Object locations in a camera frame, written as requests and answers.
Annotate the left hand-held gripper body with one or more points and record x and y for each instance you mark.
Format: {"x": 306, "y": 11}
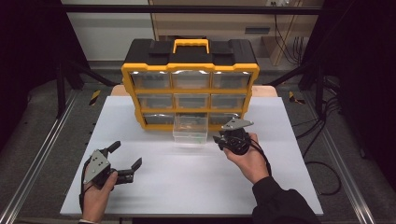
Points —
{"x": 96, "y": 165}

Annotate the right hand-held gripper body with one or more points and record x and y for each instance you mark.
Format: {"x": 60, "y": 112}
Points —
{"x": 236, "y": 141}

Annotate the single clear plastic drawer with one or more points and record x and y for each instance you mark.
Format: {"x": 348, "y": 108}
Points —
{"x": 190, "y": 136}

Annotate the yellow black drawer organizer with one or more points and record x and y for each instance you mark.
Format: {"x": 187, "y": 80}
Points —
{"x": 190, "y": 66}

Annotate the person's right hand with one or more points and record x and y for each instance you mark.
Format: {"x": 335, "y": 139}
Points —
{"x": 252, "y": 165}

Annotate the person's left hand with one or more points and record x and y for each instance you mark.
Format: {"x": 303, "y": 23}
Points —
{"x": 95, "y": 202}

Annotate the left yellow clamp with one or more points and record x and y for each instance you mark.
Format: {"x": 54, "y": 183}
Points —
{"x": 95, "y": 97}

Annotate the yellow clamp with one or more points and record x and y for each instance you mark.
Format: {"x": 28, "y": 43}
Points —
{"x": 95, "y": 97}
{"x": 292, "y": 97}

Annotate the wooden table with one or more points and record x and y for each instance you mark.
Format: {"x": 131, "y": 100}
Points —
{"x": 264, "y": 91}

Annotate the right yellow clamp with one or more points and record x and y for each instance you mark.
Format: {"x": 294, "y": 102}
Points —
{"x": 292, "y": 97}

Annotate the set of clear organizer bins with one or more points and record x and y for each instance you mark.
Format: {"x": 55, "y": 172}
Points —
{"x": 152, "y": 80}

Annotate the black metal stand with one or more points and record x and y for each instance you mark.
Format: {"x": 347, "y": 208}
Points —
{"x": 60, "y": 90}
{"x": 319, "y": 90}

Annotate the light wooden cabinet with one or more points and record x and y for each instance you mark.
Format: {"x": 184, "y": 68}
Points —
{"x": 218, "y": 25}

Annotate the black curtain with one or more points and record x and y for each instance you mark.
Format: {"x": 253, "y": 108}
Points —
{"x": 367, "y": 62}
{"x": 25, "y": 46}

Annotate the aluminium floor rail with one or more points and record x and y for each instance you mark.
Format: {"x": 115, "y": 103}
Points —
{"x": 345, "y": 174}
{"x": 45, "y": 146}

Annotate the black horizontal frame bar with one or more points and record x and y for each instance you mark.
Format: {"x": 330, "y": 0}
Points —
{"x": 124, "y": 8}

